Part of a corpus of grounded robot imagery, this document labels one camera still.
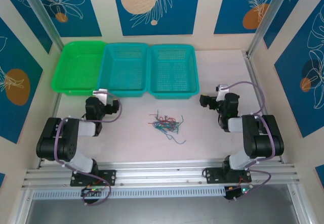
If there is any teal plastic basket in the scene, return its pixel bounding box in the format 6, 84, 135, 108
97, 42, 150, 99
147, 44, 200, 100

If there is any green plastic basket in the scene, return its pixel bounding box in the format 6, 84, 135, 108
51, 40, 107, 96

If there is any grey metal sheet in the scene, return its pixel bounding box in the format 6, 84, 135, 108
24, 183, 300, 224

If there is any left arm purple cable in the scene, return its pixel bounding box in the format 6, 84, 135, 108
54, 96, 124, 207

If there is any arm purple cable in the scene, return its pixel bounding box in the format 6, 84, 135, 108
54, 96, 124, 207
219, 81, 276, 202

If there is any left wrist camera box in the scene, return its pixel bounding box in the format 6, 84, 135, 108
92, 88, 115, 106

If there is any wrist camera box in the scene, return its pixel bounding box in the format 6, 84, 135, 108
92, 88, 115, 106
216, 84, 230, 102

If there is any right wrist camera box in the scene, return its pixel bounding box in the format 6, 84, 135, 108
216, 84, 230, 102

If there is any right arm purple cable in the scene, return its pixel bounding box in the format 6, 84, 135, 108
219, 81, 276, 202

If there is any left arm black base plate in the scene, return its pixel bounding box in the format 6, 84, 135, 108
70, 169, 117, 187

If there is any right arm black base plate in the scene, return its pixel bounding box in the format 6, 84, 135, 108
204, 167, 253, 184

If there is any blue floral wall panel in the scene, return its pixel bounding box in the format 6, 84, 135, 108
0, 0, 53, 55
274, 3, 324, 139
0, 16, 44, 145
214, 0, 281, 35
263, 0, 313, 50
112, 0, 202, 36
29, 0, 103, 38

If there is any aluminium rail beam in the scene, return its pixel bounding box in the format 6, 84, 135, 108
21, 159, 302, 190

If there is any grey slotted cable duct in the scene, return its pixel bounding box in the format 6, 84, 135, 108
32, 186, 226, 201

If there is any aluminium corner post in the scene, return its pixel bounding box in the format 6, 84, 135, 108
247, 0, 292, 58
17, 0, 65, 51

